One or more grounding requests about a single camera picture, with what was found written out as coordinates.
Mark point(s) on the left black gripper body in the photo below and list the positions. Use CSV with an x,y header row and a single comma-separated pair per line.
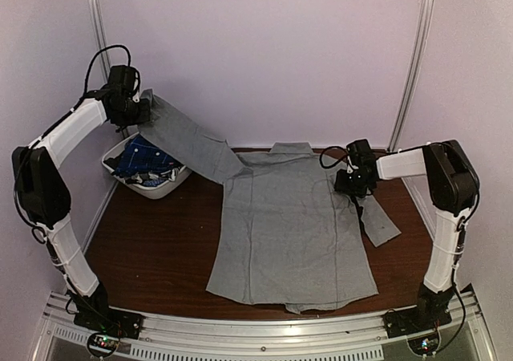
x,y
132,115

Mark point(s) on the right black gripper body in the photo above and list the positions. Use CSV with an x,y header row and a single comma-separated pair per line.
x,y
354,184

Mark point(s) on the white plastic basket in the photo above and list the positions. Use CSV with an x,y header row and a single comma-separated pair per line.
x,y
150,193

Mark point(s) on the grey long sleeve shirt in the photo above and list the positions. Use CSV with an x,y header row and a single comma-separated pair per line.
x,y
286,237

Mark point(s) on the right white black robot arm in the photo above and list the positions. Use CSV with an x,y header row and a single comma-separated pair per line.
x,y
454,192

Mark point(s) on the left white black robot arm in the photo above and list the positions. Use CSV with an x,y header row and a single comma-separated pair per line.
x,y
40,193

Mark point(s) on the blue plaid shirt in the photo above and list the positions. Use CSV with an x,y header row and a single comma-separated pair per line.
x,y
140,156

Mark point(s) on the black white patterned shirt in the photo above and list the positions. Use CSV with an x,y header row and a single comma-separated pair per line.
x,y
143,173

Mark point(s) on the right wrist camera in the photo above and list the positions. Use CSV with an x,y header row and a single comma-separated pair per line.
x,y
352,157

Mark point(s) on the left aluminium frame post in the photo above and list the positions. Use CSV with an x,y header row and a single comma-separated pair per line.
x,y
99,35

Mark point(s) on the aluminium frame post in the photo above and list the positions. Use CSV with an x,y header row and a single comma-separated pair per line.
x,y
426,8
99,35

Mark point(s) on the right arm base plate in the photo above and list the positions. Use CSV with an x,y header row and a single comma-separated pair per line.
x,y
417,327

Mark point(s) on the front aluminium rail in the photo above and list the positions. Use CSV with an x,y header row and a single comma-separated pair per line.
x,y
350,337

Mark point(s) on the right aluminium frame post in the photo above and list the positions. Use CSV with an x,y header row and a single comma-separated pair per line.
x,y
426,8

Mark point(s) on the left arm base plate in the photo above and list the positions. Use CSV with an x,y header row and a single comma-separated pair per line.
x,y
107,332

